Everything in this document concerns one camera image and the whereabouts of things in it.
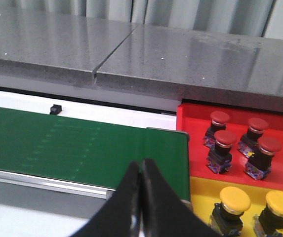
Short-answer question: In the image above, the yellow plastic bin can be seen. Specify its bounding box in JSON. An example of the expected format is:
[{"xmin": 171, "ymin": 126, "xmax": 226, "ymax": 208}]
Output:
[{"xmin": 190, "ymin": 176, "xmax": 283, "ymax": 237}]

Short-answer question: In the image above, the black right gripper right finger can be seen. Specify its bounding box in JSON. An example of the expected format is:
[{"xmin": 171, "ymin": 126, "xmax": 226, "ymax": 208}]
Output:
[{"xmin": 140, "ymin": 159, "xmax": 220, "ymax": 237}]

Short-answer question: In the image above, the grey stone shelf right slab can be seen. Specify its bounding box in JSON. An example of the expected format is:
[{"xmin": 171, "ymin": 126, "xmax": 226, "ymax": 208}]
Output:
[{"xmin": 95, "ymin": 25, "xmax": 283, "ymax": 113}]

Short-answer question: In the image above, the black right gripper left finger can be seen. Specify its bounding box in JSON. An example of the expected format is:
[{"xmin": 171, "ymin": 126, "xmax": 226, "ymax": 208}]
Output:
[{"xmin": 72, "ymin": 161, "xmax": 140, "ymax": 237}]

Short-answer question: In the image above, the red plastic bin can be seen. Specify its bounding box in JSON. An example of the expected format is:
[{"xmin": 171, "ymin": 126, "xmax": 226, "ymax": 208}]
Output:
[{"xmin": 175, "ymin": 103, "xmax": 283, "ymax": 193}]

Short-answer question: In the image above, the grey stone shelf slab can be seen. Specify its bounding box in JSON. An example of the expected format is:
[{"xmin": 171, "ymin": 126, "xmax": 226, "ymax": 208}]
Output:
[
  {"xmin": 95, "ymin": 25, "xmax": 283, "ymax": 113},
  {"xmin": 0, "ymin": 7, "xmax": 136, "ymax": 86}
]

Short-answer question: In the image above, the green conveyor belt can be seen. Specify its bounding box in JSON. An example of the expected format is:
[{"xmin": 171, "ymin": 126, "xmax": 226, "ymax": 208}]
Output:
[{"xmin": 0, "ymin": 108, "xmax": 190, "ymax": 199}]

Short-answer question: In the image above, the yellow mushroom push button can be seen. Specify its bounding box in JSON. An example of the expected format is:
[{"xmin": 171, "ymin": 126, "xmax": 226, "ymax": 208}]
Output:
[
  {"xmin": 253, "ymin": 190, "xmax": 283, "ymax": 237},
  {"xmin": 208, "ymin": 186, "xmax": 251, "ymax": 237}
]

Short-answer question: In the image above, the grey stone shelf left slab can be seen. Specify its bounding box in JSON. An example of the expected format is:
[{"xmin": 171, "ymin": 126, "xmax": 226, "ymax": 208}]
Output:
[{"xmin": 0, "ymin": 7, "xmax": 136, "ymax": 86}]

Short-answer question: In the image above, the black sensor with cable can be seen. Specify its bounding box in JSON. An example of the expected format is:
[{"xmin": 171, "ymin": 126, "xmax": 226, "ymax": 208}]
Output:
[{"xmin": 49, "ymin": 104, "xmax": 62, "ymax": 115}]

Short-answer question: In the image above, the red mushroom push button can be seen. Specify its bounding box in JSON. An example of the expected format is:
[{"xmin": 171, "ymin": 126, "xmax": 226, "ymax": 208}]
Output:
[
  {"xmin": 203, "ymin": 111, "xmax": 230, "ymax": 148},
  {"xmin": 206, "ymin": 130, "xmax": 237, "ymax": 174},
  {"xmin": 244, "ymin": 136, "xmax": 282, "ymax": 180},
  {"xmin": 237, "ymin": 118, "xmax": 269, "ymax": 158}
]

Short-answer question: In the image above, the aluminium conveyor frame rail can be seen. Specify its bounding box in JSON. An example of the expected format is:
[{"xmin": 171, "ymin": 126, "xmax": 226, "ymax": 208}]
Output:
[{"xmin": 0, "ymin": 170, "xmax": 115, "ymax": 199}]

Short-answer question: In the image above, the grey pleated curtain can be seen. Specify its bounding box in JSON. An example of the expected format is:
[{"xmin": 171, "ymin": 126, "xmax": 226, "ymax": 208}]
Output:
[{"xmin": 0, "ymin": 0, "xmax": 283, "ymax": 40}]

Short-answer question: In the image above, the steel end bracket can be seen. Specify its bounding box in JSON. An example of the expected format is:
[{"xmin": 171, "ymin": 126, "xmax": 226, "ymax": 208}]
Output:
[{"xmin": 181, "ymin": 199, "xmax": 194, "ymax": 212}]

